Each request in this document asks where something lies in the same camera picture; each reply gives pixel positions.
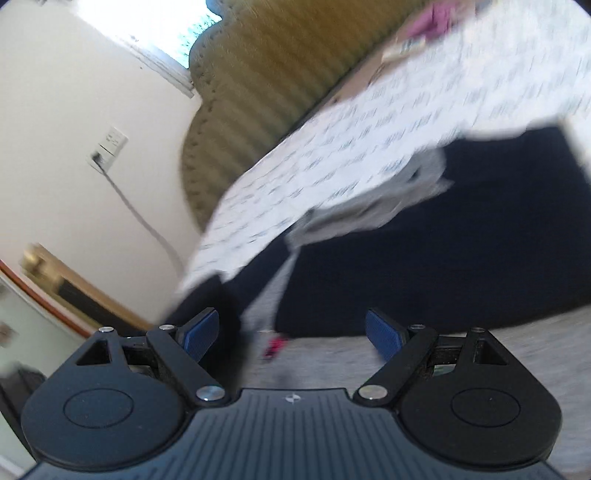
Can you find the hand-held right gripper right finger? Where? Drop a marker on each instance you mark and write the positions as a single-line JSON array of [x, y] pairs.
[[383, 332]]

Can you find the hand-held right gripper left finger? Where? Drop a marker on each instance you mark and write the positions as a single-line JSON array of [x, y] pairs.
[[201, 334]]

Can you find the grey knit sock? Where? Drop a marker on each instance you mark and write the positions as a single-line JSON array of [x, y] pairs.
[[351, 217]]

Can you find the small pink object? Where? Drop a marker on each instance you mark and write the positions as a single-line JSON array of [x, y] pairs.
[[276, 346]]

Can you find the dark navy blanket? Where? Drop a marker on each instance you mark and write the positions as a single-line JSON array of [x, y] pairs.
[[438, 258]]

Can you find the brass knob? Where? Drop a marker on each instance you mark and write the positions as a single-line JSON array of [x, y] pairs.
[[33, 259]]

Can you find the white printed quilt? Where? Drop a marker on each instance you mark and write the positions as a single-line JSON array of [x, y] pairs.
[[415, 106]]

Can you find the olive ribbed headboard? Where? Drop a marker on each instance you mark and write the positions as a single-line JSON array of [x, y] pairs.
[[268, 78]]

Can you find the white remote control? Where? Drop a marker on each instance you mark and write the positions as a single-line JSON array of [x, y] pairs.
[[406, 47]]

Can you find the window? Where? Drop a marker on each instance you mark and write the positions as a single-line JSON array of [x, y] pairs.
[[184, 32]]

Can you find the purple cloth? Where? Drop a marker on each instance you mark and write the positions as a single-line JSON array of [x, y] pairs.
[[436, 18]]

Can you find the white wall socket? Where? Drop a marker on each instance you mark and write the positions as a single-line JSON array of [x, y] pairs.
[[110, 146]]

